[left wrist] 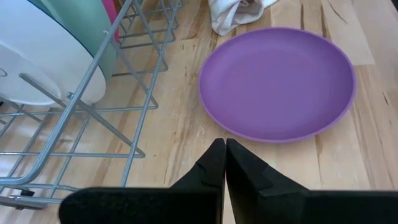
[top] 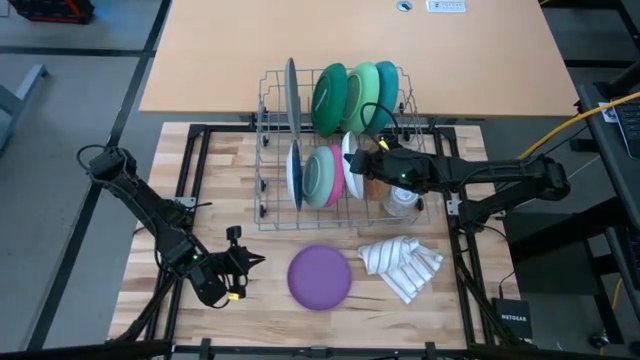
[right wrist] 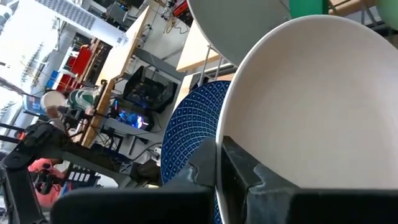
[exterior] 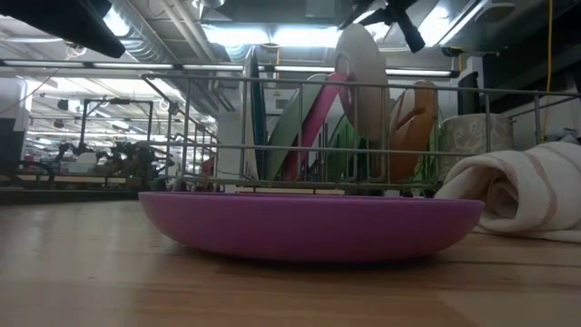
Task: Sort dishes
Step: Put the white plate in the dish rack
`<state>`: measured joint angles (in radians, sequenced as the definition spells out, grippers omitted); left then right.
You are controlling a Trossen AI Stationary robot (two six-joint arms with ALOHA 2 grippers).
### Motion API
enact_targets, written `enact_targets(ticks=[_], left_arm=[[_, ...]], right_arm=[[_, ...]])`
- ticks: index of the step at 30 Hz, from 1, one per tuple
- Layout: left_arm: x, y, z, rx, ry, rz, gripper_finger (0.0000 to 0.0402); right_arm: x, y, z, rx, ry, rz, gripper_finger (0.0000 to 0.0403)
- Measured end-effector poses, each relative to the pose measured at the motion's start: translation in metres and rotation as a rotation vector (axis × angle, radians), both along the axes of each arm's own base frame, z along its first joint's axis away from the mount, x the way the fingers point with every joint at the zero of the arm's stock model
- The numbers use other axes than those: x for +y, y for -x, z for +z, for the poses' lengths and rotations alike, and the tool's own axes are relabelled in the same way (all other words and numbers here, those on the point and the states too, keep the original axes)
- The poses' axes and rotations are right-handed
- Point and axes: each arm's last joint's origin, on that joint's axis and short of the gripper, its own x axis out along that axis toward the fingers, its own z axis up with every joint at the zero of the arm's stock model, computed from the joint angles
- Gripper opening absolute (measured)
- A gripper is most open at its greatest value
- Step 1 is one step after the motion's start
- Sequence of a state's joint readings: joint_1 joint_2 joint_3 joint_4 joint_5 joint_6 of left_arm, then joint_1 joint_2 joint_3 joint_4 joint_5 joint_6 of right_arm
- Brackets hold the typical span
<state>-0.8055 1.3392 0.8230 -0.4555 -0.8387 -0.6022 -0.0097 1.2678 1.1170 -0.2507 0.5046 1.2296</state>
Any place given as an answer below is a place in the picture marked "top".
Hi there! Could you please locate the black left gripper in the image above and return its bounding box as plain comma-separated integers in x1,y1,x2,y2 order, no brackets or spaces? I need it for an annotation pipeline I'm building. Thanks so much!
192,225,267,307

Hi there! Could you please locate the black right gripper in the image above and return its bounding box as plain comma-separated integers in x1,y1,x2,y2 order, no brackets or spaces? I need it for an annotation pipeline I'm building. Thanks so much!
344,144,442,195

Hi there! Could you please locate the small pink plate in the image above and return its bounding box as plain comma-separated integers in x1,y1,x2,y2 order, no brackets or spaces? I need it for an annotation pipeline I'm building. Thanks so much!
323,144,347,209

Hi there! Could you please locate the tan bamboo plate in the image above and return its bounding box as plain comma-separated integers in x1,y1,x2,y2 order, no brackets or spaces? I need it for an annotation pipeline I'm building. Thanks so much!
341,130,392,202

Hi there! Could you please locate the small pale green plate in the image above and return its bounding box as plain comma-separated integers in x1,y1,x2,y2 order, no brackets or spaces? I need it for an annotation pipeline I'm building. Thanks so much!
301,146,335,210

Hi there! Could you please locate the blue patterned white plate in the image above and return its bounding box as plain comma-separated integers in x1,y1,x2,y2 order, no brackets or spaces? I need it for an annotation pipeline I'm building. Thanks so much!
285,139,304,211

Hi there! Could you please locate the light green plate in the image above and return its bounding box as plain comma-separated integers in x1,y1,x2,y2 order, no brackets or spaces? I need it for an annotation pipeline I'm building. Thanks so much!
339,62,381,136

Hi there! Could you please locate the dark green plate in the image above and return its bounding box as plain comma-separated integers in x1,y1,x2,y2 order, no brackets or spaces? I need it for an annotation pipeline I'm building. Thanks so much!
310,62,350,139

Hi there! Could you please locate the teal plate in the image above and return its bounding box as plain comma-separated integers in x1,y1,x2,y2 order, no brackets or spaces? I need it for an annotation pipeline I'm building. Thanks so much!
362,60,401,137

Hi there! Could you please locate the bluish purple plate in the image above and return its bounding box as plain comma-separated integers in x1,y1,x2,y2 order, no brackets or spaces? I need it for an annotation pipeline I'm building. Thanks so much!
286,244,353,312

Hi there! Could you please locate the grey plate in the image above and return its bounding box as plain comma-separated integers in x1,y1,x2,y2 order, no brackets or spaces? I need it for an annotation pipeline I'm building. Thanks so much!
284,57,303,140

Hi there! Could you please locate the clear patterned glass cup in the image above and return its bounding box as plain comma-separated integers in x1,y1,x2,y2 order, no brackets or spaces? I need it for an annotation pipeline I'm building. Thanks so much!
382,184,421,217

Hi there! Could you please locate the white striped dish towel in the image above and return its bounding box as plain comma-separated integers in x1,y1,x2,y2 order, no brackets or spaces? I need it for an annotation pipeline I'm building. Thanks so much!
357,235,445,305

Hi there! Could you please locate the tan wooden desk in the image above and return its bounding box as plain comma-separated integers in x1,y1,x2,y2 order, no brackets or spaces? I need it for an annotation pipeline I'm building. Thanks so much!
138,0,580,119

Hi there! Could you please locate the white power strip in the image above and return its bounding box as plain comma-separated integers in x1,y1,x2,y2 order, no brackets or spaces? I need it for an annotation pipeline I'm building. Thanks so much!
425,0,467,14

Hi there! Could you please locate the black side table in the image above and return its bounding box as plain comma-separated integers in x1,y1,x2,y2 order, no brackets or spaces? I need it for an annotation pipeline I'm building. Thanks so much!
574,59,640,346

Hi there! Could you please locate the white paper sticker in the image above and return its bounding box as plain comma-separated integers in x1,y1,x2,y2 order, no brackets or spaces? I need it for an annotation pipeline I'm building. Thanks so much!
597,102,620,124

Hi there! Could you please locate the black keyboard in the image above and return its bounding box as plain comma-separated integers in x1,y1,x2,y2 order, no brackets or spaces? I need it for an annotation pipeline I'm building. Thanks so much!
612,99,640,161

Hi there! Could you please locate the black and red toolbox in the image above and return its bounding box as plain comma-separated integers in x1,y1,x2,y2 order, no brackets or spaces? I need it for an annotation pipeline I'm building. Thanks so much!
7,0,96,25

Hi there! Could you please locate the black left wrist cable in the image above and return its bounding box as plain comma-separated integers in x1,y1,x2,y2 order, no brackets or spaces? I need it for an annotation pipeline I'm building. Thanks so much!
207,279,236,310

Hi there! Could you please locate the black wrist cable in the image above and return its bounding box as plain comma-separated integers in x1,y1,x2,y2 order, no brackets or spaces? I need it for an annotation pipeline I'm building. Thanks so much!
207,279,236,310
359,102,401,147

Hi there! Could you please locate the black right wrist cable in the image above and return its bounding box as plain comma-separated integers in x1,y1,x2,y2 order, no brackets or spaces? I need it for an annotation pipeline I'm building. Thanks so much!
359,102,401,147

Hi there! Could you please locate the grey wire dish rack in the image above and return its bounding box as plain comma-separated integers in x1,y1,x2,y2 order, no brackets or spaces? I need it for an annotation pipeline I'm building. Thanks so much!
253,64,436,232

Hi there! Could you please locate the black metal table frame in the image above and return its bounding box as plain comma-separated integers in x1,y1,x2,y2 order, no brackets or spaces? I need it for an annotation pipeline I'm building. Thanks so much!
0,122,640,360

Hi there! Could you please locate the black network switch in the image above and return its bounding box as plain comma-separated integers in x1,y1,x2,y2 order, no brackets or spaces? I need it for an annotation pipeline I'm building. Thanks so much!
491,297,534,344

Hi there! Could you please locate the yellow cable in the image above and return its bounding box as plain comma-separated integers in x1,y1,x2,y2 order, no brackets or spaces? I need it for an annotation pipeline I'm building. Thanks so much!
517,91,640,161

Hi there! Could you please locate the thin grey cable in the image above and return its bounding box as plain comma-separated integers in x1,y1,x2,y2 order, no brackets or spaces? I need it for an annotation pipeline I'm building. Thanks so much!
568,155,601,180

